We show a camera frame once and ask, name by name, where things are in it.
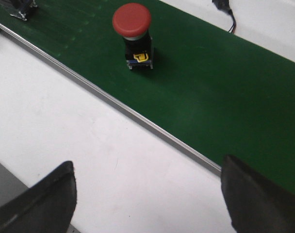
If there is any red mushroom push button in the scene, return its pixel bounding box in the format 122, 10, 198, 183
112, 2, 154, 70

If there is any yellow mushroom push button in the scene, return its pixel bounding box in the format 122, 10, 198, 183
10, 0, 38, 21

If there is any green conveyor belt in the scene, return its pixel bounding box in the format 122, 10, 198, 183
0, 0, 295, 194

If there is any black cable connector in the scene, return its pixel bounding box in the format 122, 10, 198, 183
212, 0, 237, 34

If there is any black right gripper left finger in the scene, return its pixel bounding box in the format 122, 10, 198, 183
0, 161, 77, 233

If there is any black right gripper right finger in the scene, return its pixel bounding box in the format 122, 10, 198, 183
221, 155, 295, 233

